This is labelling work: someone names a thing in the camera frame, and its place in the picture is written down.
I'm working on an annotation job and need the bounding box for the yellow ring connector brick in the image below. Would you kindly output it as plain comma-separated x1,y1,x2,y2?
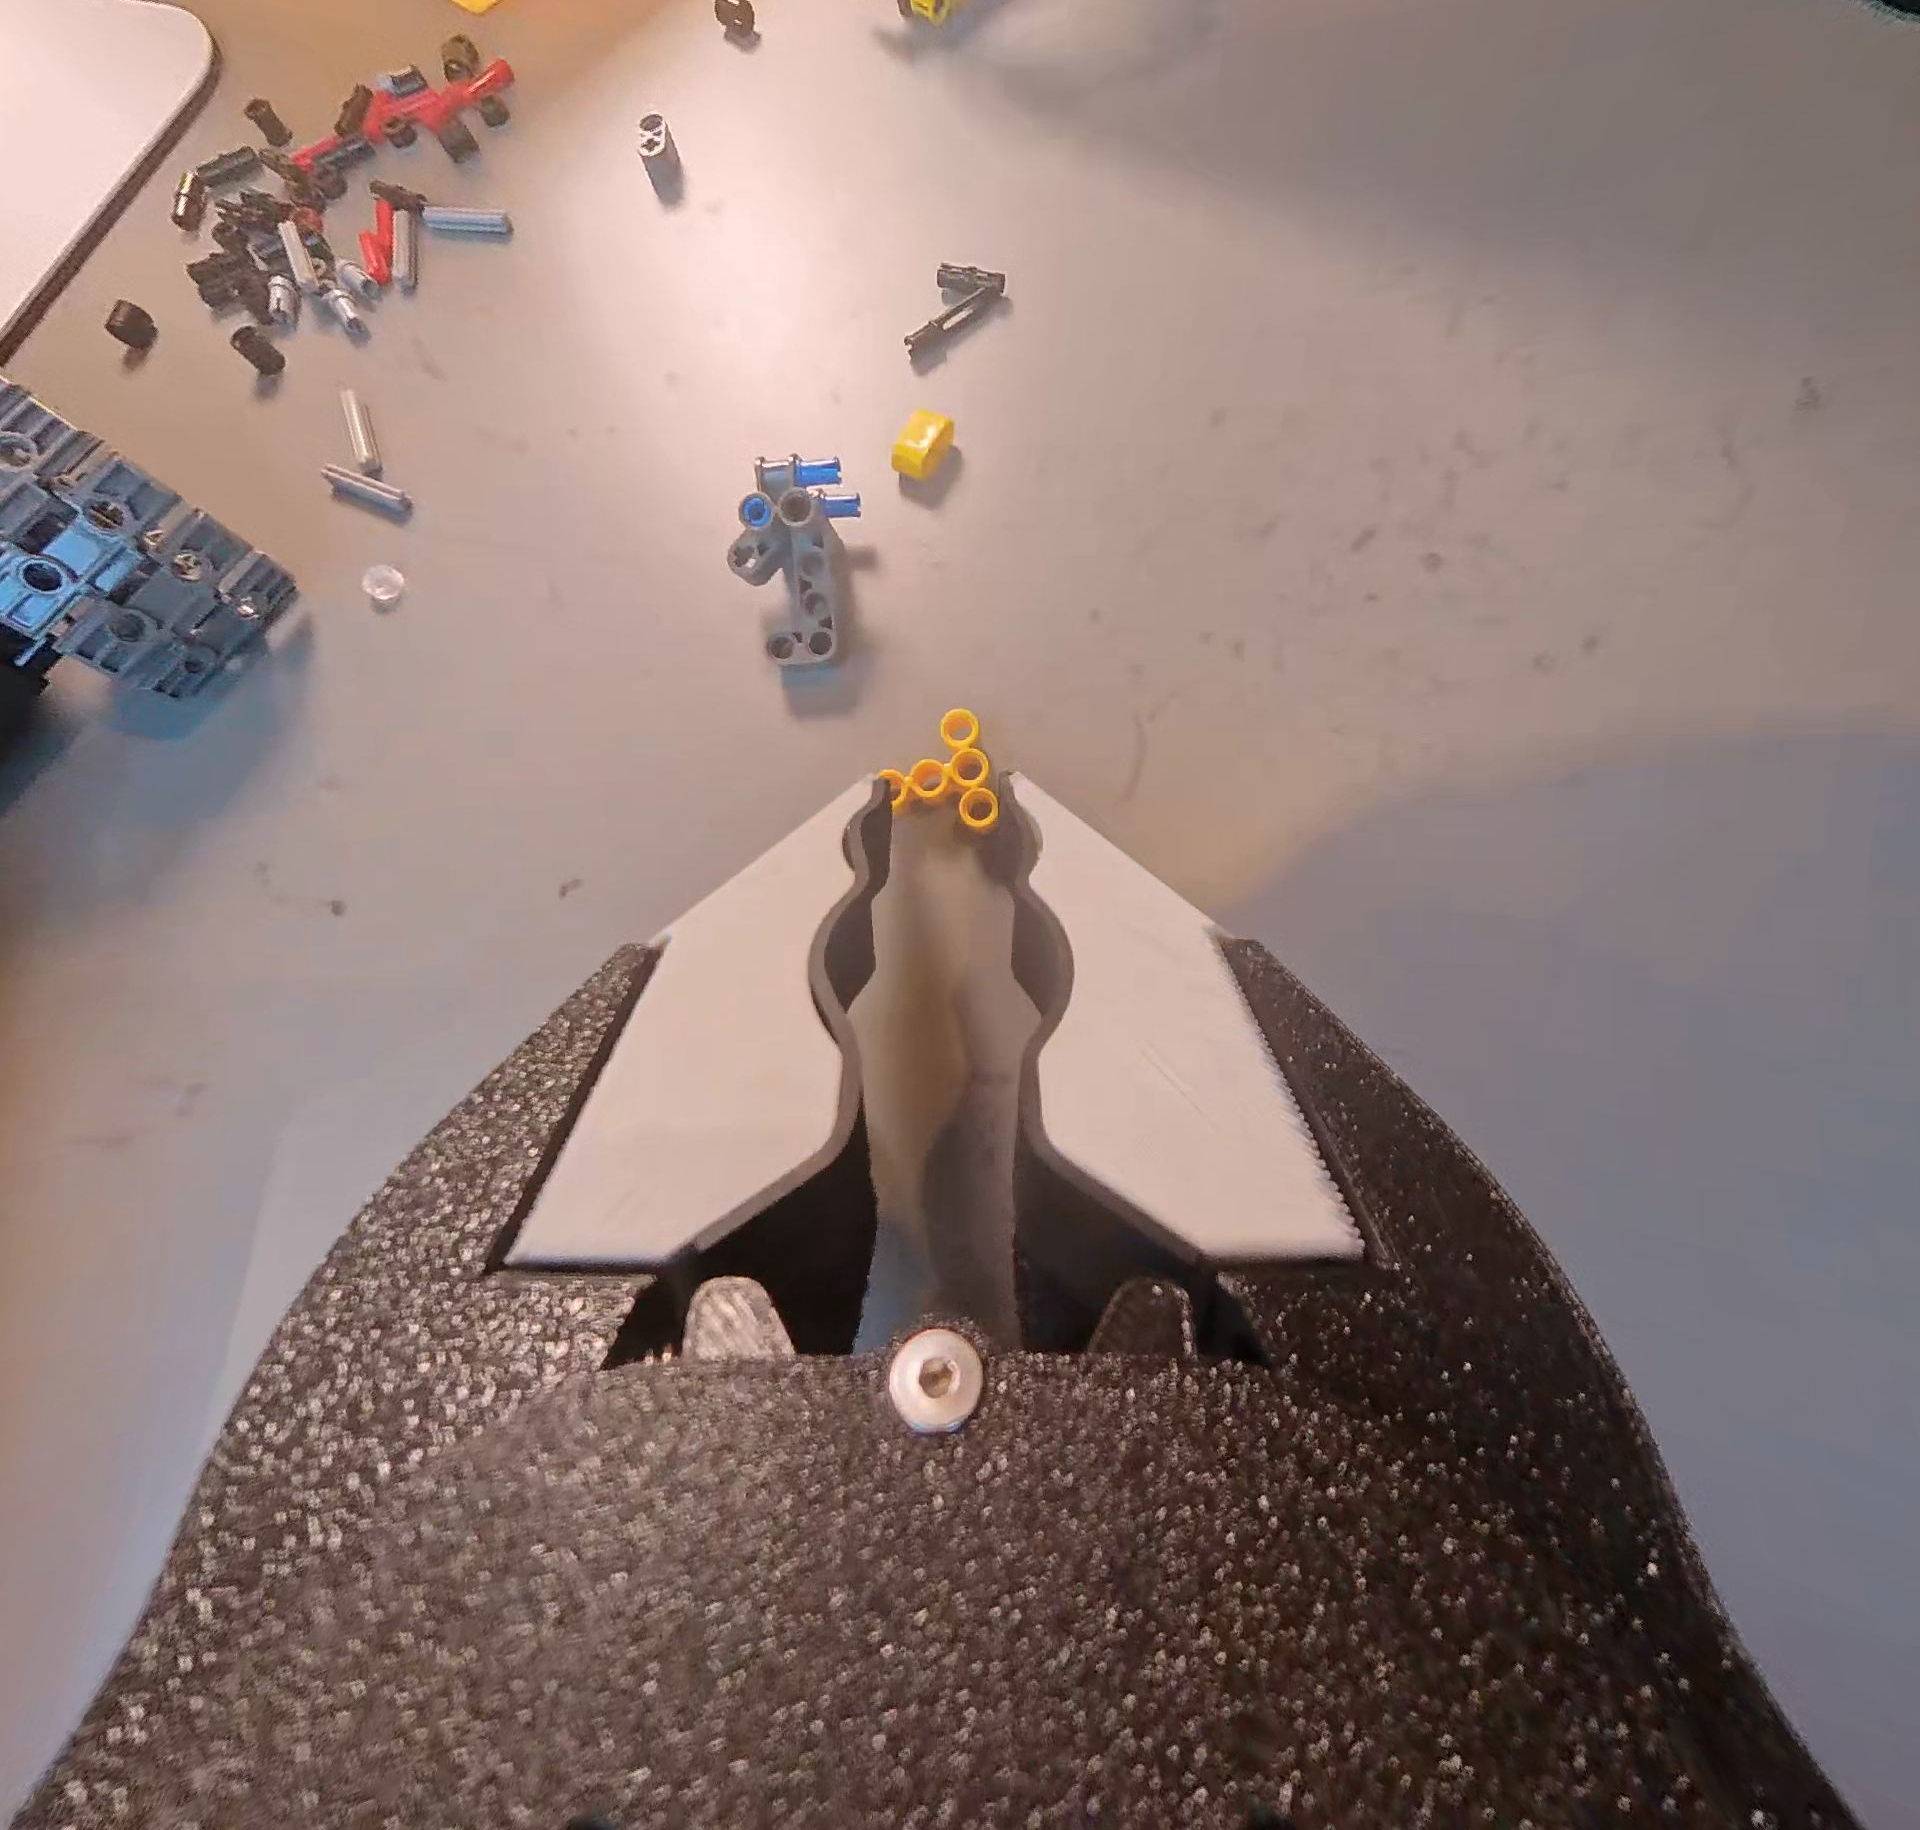
873,711,1003,835

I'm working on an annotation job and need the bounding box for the grey brick beam assembly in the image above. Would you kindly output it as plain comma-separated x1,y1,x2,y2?
729,459,870,670

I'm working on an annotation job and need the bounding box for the black long brick pin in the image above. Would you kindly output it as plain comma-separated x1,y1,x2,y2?
903,286,1003,362

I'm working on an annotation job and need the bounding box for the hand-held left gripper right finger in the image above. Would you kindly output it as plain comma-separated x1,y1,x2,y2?
989,775,1370,1274

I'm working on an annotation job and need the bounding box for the grey desk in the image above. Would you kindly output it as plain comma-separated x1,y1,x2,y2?
0,0,1920,1830

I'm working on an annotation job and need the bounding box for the pile of small black pins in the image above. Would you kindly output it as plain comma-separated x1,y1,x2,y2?
101,35,517,376

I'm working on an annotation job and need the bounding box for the yellow tracked toy bulldozer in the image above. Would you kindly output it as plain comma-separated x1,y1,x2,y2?
0,376,299,702

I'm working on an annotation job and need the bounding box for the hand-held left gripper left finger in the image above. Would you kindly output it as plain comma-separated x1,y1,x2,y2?
504,781,901,1286

